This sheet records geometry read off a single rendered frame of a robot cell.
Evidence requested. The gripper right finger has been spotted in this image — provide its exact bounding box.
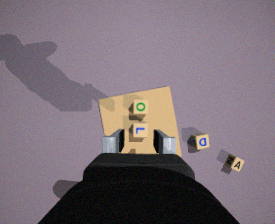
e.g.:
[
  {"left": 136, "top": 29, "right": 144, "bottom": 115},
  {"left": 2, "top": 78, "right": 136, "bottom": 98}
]
[{"left": 153, "top": 129, "right": 177, "bottom": 154}]

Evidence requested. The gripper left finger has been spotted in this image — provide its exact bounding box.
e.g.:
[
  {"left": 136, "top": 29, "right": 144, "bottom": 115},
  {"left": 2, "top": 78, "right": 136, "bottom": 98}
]
[{"left": 102, "top": 129, "right": 125, "bottom": 153}]

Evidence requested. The tan flat mat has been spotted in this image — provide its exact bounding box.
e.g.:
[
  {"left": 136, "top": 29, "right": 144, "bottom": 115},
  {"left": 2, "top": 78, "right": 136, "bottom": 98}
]
[{"left": 99, "top": 86, "right": 182, "bottom": 157}]

